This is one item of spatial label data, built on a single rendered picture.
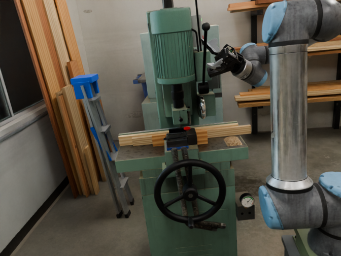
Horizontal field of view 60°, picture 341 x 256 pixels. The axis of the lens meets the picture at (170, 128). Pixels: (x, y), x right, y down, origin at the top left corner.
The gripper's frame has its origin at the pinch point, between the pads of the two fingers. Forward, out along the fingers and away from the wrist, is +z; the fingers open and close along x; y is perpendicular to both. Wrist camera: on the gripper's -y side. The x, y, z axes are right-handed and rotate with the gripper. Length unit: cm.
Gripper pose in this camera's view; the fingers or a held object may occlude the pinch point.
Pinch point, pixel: (202, 52)
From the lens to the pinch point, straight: 130.0
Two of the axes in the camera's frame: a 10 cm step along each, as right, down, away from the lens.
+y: 5.9, -4.8, -6.5
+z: -8.0, -2.6, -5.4
